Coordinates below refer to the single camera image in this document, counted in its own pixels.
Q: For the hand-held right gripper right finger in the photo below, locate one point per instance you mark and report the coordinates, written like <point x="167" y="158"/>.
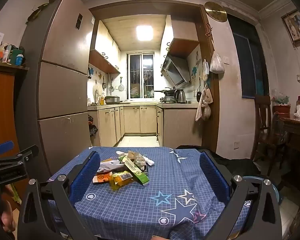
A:
<point x="213" y="177"/>

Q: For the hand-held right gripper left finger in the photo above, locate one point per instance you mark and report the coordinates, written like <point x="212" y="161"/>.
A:
<point x="86" y="177"/>

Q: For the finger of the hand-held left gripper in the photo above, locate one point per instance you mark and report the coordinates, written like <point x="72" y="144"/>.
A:
<point x="25" y="153"/>
<point x="5" y="147"/>

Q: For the blue plastic basin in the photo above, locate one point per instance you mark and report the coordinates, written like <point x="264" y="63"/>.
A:
<point x="276" y="192"/>

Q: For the black trash bag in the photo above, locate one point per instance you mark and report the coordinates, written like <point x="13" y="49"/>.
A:
<point x="92" y="127"/>

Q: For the person's left hand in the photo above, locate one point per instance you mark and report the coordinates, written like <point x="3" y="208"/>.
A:
<point x="8" y="217"/>

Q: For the black cloth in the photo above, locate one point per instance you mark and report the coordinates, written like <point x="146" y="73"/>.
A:
<point x="235" y="163"/>

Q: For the yellow snack packet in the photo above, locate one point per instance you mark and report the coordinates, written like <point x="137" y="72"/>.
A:
<point x="121" y="178"/>

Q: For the wooden side cabinet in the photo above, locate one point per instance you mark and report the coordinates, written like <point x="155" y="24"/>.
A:
<point x="2" y="110"/>

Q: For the white crumpled tissue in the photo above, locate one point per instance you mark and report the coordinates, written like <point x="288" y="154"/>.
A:
<point x="121" y="153"/>
<point x="148" y="161"/>

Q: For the green carton box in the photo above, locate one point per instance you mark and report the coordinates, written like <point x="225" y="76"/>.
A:
<point x="137" y="173"/>

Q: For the blue star-print tablecloth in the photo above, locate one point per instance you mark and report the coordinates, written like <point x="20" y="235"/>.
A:
<point x="145" y="205"/>

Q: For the beige refrigerator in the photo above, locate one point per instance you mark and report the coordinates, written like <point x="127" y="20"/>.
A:
<point x="62" y="92"/>

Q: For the beige hanging bags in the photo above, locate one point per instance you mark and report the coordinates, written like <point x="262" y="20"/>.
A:
<point x="205" y="102"/>

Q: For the wooden chair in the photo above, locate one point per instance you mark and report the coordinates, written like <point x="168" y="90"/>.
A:
<point x="263" y="120"/>

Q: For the orange liquid bottle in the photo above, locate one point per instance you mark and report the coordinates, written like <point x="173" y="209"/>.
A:
<point x="102" y="100"/>

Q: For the rice cooker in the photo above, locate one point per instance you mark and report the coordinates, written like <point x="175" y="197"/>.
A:
<point x="112" y="100"/>

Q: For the beige base kitchen cabinets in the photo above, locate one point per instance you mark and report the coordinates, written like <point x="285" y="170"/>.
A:
<point x="145" y="120"/>

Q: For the steel electric kettle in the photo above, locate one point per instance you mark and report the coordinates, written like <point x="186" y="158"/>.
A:
<point x="180" y="96"/>

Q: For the gas stove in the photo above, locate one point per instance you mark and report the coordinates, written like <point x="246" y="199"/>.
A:
<point x="167" y="100"/>

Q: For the white bottle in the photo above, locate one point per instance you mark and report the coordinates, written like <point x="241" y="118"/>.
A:
<point x="5" y="55"/>

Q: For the dark wooden table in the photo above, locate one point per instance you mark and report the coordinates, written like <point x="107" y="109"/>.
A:
<point x="297" y="135"/>

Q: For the red flower pot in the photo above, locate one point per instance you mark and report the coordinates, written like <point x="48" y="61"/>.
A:
<point x="281" y="108"/>

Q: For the hanging metal strainer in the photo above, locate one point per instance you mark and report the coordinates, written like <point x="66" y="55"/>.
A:
<point x="121" y="87"/>

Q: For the black wok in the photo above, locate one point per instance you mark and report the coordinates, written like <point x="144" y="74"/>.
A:
<point x="168" y="91"/>

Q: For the small pale hanging bag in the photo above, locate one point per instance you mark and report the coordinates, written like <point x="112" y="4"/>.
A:
<point x="205" y="71"/>

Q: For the white hanging plastic bag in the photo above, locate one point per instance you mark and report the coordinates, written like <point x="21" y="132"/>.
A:
<point x="217" y="65"/>

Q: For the steel range hood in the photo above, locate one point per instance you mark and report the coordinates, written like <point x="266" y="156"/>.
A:
<point x="176" y="70"/>

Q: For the kitchen window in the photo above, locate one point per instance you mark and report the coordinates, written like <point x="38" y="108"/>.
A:
<point x="140" y="76"/>

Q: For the black bag on refrigerator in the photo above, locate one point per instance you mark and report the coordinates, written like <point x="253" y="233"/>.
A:
<point x="43" y="6"/>

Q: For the square ceiling light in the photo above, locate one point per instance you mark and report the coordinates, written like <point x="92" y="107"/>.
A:
<point x="144" y="33"/>

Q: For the white wall outlet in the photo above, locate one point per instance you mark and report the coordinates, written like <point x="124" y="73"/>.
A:
<point x="236" y="145"/>

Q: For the white wall switch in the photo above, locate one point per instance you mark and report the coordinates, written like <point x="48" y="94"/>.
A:
<point x="226" y="59"/>

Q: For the wall kitchen cabinet over hood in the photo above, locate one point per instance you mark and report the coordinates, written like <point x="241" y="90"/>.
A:
<point x="182" y="37"/>

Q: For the gold round wall clock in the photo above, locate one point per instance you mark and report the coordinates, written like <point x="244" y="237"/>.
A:
<point x="215" y="11"/>

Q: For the framed wall picture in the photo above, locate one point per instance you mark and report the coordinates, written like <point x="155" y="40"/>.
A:
<point x="296" y="27"/>

